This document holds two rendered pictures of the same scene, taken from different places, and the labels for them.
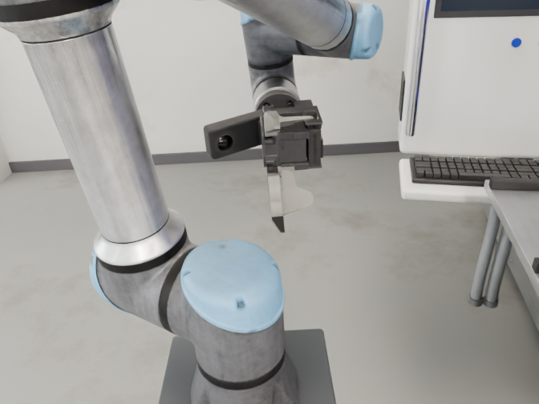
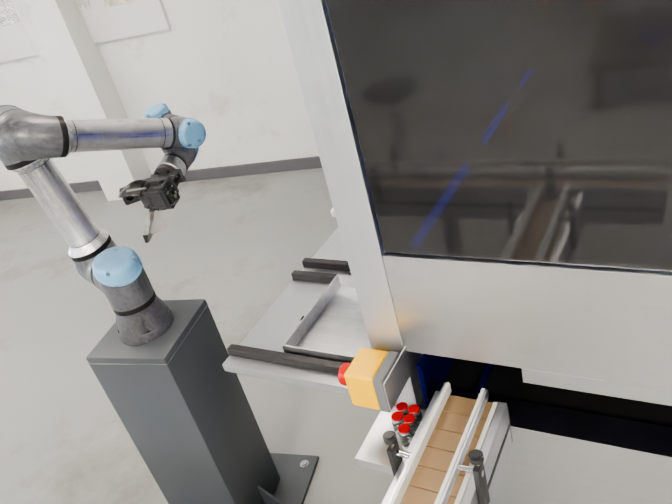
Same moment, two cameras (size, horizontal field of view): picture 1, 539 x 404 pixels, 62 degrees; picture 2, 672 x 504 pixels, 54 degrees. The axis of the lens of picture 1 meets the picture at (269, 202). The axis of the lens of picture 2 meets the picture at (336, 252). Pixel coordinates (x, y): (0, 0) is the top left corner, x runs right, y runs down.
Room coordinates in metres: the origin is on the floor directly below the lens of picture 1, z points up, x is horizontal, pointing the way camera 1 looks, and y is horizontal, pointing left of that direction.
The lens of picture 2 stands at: (-0.74, -1.06, 1.74)
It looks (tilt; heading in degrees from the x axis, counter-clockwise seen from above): 30 degrees down; 24
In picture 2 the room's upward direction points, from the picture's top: 16 degrees counter-clockwise
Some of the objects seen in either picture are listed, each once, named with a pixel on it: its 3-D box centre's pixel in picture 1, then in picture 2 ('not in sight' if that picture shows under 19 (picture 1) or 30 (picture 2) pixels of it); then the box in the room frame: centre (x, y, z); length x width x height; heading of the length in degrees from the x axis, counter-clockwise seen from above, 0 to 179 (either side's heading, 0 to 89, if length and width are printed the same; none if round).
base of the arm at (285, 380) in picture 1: (243, 371); (139, 312); (0.43, 0.05, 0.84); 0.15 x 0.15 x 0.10
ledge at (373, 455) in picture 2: not in sight; (407, 441); (0.01, -0.77, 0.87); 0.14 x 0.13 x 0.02; 78
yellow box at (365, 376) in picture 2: not in sight; (374, 378); (0.03, -0.73, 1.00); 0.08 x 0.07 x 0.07; 78
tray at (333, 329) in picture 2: not in sight; (381, 322); (0.30, -0.67, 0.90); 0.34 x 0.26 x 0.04; 78
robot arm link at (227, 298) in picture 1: (231, 303); (121, 276); (0.43, 0.05, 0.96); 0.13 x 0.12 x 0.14; 57
